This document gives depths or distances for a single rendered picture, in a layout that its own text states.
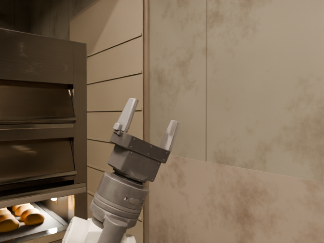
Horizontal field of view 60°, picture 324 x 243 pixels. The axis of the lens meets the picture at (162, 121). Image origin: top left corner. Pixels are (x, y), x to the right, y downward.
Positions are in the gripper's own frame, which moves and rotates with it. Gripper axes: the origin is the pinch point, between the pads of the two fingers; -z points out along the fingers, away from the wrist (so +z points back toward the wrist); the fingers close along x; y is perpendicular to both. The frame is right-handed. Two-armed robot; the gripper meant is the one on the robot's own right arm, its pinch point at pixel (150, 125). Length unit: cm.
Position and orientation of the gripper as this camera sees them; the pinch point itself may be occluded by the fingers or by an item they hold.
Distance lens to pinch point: 52.3
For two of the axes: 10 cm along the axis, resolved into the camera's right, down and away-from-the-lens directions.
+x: -7.1, -3.7, -6.0
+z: -3.8, 9.2, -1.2
